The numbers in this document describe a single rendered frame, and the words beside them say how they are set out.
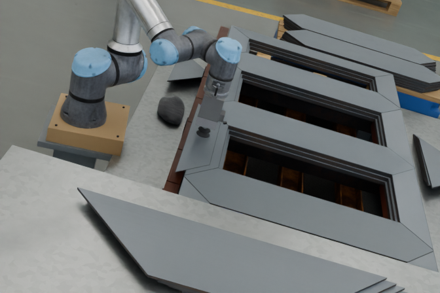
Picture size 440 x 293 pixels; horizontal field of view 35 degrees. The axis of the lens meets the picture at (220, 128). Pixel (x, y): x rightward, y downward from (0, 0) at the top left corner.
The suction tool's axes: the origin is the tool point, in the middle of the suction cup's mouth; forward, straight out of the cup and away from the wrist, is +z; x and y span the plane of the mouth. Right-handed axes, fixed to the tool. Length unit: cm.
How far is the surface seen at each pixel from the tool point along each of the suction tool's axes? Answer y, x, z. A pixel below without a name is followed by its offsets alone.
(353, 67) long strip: 94, -55, 2
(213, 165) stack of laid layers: -12.6, -5.3, 1.9
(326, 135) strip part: 26.3, -41.1, 1.8
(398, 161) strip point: 23, -67, 2
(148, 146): 14.5, 16.1, 19.4
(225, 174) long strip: -15.9, -9.5, 1.8
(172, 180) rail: -21.7, 4.8, 4.8
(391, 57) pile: 121, -75, 2
